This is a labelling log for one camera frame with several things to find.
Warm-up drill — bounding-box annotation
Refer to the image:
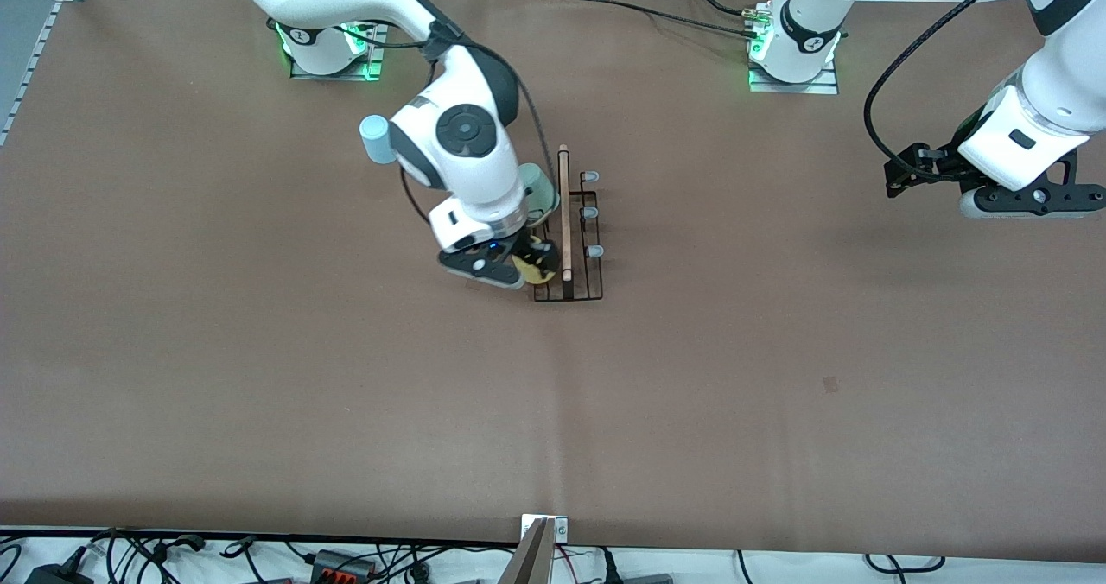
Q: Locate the yellow plastic cup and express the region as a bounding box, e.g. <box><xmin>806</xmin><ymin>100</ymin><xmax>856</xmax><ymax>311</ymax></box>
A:
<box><xmin>512</xmin><ymin>254</ymin><xmax>554</xmax><ymax>286</ymax></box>

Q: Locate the black wire cup holder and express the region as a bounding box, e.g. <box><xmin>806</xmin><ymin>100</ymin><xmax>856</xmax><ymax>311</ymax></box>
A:
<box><xmin>533</xmin><ymin>143</ymin><xmax>604</xmax><ymax>302</ymax></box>

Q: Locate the pale green plastic cup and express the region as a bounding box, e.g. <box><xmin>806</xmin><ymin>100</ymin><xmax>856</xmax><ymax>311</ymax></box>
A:
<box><xmin>517</xmin><ymin>162</ymin><xmax>561</xmax><ymax>226</ymax></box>

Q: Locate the light blue plastic cup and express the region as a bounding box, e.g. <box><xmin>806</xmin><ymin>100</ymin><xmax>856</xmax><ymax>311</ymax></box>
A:
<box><xmin>359</xmin><ymin>115</ymin><xmax>398</xmax><ymax>166</ymax></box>

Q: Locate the black orange connector box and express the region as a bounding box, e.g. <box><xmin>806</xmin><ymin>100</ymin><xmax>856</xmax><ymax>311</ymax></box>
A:
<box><xmin>309</xmin><ymin>549</ymin><xmax>378</xmax><ymax>581</ymax></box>

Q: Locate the black power adapter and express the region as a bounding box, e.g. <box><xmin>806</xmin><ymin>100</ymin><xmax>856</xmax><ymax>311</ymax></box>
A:
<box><xmin>24</xmin><ymin>558</ymin><xmax>94</xmax><ymax>584</ymax></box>

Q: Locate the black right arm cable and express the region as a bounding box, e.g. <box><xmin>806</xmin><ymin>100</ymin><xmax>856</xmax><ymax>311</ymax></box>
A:
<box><xmin>266</xmin><ymin>16</ymin><xmax>558</xmax><ymax>226</ymax></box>

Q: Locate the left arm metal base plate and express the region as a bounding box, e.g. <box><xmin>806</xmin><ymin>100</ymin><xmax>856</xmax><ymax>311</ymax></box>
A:
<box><xmin>749</xmin><ymin>59</ymin><xmax>840</xmax><ymax>95</ymax></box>

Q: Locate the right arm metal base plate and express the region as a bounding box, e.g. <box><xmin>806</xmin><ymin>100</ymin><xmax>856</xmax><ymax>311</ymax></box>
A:
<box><xmin>289</xmin><ymin>21</ymin><xmax>385</xmax><ymax>81</ymax></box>

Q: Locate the black cable on table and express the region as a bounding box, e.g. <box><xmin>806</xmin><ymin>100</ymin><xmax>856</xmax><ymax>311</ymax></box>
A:
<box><xmin>553</xmin><ymin>0</ymin><xmax>761</xmax><ymax>42</ymax></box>

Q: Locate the grey camera mount bar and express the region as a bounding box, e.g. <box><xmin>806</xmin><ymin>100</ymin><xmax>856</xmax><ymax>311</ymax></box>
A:
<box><xmin>497</xmin><ymin>515</ymin><xmax>569</xmax><ymax>584</ymax></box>

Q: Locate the black looped cable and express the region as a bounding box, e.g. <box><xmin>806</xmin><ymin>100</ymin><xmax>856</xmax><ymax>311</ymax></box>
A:
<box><xmin>864</xmin><ymin>553</ymin><xmax>944</xmax><ymax>574</ymax></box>

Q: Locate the tangled black cable bundle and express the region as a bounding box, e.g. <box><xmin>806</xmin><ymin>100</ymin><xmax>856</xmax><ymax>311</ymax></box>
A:
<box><xmin>0</xmin><ymin>528</ymin><xmax>519</xmax><ymax>584</ymax></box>

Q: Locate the aluminium table edge rail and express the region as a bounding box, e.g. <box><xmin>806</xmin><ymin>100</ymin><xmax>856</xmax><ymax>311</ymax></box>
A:
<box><xmin>0</xmin><ymin>0</ymin><xmax>89</xmax><ymax>146</ymax></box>

